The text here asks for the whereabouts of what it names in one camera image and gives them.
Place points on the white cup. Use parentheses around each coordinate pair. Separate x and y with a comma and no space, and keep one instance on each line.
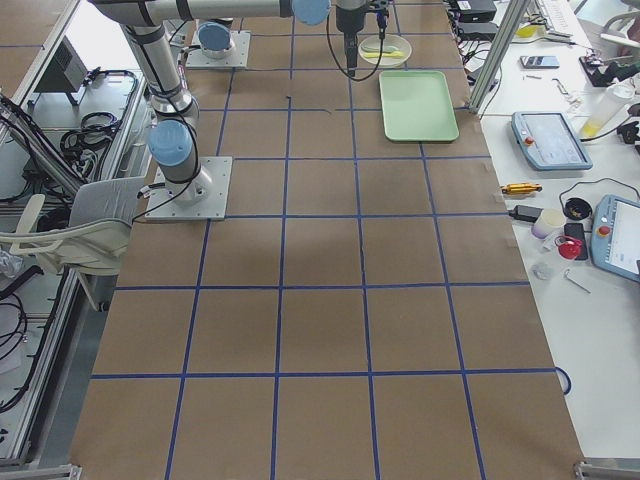
(548,221)

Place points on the teach pendant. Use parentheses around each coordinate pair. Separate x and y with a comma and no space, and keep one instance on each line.
(614,244)
(548,141)

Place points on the yellow plastic fork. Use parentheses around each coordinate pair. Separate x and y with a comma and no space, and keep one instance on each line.
(384,53)

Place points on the white grey chair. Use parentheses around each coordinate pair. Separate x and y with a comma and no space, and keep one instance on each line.
(95,240)

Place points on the light green tray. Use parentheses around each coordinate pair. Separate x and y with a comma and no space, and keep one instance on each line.
(416,106)

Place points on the plastic bottle yellow liquid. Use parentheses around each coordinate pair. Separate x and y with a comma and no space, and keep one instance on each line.
(614,99)

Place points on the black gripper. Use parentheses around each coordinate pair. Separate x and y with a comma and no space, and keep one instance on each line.
(348,21)

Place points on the black power adapter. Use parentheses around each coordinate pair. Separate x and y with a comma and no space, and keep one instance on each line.
(525,213)

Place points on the white round plate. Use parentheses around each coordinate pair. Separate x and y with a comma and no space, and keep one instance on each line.
(389,62)

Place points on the brass cylinder tool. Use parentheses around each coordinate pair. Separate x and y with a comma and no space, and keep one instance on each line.
(524,188)

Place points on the red round object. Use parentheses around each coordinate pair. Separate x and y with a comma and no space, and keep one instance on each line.
(568,247)

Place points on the aluminium frame post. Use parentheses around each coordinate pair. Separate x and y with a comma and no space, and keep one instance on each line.
(509,24)

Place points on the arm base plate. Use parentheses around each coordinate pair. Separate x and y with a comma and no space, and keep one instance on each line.
(196,59)
(205,198)

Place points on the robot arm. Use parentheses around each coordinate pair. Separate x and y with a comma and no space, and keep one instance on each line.
(253,105)
(215,37)

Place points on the black smartphone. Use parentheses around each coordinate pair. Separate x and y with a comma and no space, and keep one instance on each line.
(544,62)

